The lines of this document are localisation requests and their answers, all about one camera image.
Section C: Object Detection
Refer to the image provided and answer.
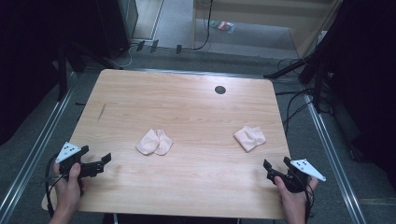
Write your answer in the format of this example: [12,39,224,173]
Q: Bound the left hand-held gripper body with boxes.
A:
[55,141,106,179]

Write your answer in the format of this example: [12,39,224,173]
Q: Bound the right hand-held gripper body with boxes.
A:
[266,158,327,194]

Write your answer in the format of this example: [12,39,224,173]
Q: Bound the pink sock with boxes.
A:
[135,128,175,157]
[233,125,267,153]

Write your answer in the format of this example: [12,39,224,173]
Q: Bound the person's right hand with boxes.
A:
[274,175,319,217]

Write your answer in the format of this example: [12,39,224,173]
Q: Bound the person's left hand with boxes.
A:
[52,162,89,217]

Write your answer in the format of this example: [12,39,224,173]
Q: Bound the black metal stand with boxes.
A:
[56,41,87,103]
[262,50,331,114]

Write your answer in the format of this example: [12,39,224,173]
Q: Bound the dark curtain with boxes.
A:
[311,0,396,190]
[0,0,104,147]

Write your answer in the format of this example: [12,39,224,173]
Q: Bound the black cabinet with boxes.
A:
[94,0,139,60]

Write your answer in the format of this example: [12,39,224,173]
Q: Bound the colourful packet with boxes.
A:
[209,20,236,35]

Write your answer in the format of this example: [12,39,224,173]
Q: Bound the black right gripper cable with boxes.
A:
[304,181,316,223]

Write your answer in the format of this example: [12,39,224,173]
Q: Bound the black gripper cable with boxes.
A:
[304,181,316,223]
[44,153,68,218]

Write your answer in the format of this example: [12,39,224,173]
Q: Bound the metal floor rail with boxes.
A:
[303,92,368,224]
[0,70,78,220]

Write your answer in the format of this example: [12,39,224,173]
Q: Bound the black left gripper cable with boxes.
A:
[44,153,68,218]

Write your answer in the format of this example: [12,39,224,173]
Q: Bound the black floor cables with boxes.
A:
[276,57,316,135]

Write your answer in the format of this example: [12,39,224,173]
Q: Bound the white floor cable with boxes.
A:
[106,43,138,69]

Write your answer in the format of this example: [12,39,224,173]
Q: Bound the black hanging cable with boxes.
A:
[181,0,215,52]

